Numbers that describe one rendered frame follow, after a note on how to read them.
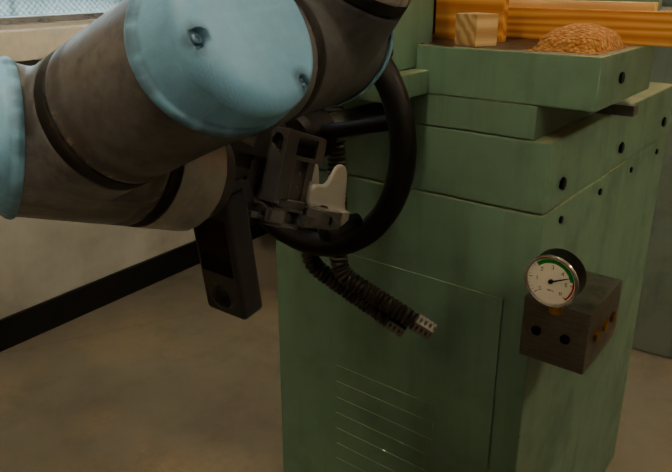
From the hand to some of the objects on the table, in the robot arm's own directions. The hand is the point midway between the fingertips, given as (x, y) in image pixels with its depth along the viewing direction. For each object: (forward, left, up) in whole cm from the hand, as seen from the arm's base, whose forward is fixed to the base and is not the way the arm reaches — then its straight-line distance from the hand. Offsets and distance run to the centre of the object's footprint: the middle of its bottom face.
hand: (336, 219), depth 69 cm
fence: (+2, -48, +15) cm, 50 cm away
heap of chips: (-19, -29, +14) cm, 38 cm away
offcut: (-7, -27, +15) cm, 32 cm away
